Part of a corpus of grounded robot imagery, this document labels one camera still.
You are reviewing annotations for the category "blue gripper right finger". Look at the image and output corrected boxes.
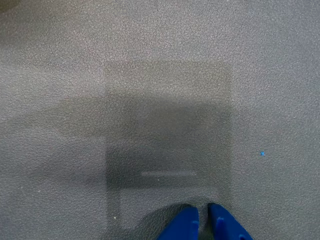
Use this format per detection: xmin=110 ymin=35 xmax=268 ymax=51
xmin=207 ymin=202 xmax=254 ymax=240

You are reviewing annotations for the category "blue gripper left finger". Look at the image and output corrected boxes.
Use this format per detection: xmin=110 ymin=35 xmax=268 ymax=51
xmin=156 ymin=205 xmax=200 ymax=240

